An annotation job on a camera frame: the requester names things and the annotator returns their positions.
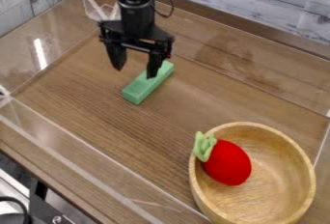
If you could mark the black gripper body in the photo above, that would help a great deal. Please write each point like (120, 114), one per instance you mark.
(144, 40)

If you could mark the black table leg frame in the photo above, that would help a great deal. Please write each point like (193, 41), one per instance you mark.
(41, 212)

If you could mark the brown wooden bowl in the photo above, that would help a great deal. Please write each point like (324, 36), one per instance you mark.
(276, 194)

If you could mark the red plush strawberry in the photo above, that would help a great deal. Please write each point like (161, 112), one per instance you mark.
(224, 161)

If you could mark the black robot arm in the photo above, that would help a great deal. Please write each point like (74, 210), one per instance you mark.
(136, 14)

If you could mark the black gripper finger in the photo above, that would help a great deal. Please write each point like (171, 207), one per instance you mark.
(155, 62)
(116, 54)

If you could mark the green foam stick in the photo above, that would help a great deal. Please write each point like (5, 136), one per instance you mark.
(143, 86)

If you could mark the clear acrylic tray wall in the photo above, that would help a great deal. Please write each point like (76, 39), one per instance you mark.
(114, 157)

